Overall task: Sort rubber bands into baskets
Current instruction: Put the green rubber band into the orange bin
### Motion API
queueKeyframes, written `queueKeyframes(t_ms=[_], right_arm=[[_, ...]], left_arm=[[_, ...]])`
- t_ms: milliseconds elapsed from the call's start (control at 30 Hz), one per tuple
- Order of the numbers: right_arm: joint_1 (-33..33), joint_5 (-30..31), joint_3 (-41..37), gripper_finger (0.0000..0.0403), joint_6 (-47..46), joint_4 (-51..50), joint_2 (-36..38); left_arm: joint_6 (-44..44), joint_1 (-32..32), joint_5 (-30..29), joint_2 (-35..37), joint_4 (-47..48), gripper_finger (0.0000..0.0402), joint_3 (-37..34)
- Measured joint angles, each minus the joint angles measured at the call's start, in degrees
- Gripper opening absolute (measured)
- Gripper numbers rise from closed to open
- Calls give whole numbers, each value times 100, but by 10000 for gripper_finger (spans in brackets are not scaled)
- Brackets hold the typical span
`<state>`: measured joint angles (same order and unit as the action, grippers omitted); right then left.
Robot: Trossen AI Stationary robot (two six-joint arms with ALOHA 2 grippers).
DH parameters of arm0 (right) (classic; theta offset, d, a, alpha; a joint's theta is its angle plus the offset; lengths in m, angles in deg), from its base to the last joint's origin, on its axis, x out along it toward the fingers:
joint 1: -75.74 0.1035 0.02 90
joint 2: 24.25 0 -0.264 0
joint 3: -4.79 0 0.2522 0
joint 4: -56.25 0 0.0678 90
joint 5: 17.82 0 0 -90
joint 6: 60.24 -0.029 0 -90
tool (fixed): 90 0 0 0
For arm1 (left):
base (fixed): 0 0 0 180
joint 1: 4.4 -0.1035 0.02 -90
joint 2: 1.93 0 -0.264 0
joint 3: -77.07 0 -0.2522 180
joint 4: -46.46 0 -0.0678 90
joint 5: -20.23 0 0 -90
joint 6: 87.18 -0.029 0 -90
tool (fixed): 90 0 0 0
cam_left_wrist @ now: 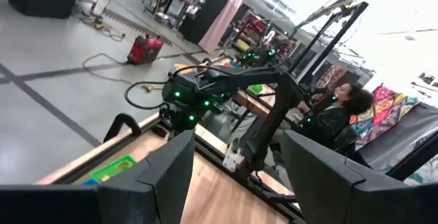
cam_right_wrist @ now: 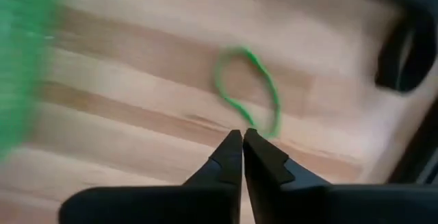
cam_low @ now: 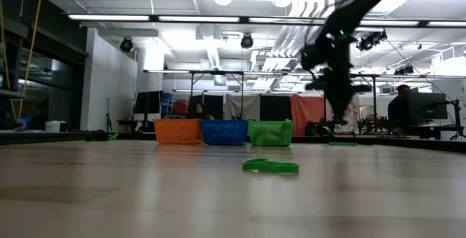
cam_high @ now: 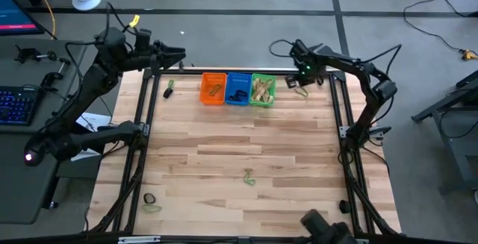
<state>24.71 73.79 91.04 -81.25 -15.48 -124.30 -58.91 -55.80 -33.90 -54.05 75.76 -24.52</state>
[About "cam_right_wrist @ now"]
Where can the green plastic basket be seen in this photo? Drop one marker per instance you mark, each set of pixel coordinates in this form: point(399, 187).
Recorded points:
point(20, 63)

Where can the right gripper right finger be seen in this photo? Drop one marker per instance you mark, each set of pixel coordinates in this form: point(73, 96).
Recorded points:
point(308, 203)

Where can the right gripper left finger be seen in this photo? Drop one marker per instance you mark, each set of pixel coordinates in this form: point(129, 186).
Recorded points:
point(205, 203)

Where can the thin green rubber band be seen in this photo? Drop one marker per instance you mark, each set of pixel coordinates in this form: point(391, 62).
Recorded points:
point(270, 81)

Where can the wide black rubber band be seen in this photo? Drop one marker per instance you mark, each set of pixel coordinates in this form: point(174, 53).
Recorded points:
point(426, 46)

